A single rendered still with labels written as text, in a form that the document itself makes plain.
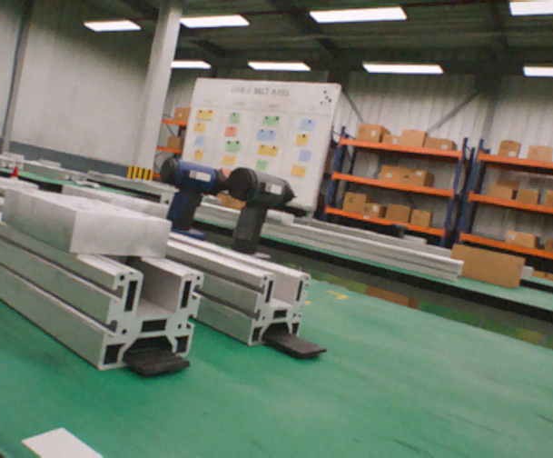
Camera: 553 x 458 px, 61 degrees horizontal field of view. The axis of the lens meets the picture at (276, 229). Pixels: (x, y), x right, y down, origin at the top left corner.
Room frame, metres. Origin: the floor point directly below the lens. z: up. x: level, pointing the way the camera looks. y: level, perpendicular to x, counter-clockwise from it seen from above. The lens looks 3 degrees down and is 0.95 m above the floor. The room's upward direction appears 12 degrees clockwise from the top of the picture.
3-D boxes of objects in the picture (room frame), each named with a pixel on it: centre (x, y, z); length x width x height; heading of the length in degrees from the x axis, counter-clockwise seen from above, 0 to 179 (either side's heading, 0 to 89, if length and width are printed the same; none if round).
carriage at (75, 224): (0.52, 0.21, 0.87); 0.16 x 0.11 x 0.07; 52
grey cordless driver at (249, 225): (0.90, 0.03, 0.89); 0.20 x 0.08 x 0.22; 147
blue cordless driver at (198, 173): (1.07, 0.18, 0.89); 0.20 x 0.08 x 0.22; 130
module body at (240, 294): (0.82, 0.29, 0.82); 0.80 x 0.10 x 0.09; 52
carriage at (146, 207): (0.82, 0.29, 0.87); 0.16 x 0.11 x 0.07; 52
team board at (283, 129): (4.14, 0.36, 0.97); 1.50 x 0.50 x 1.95; 58
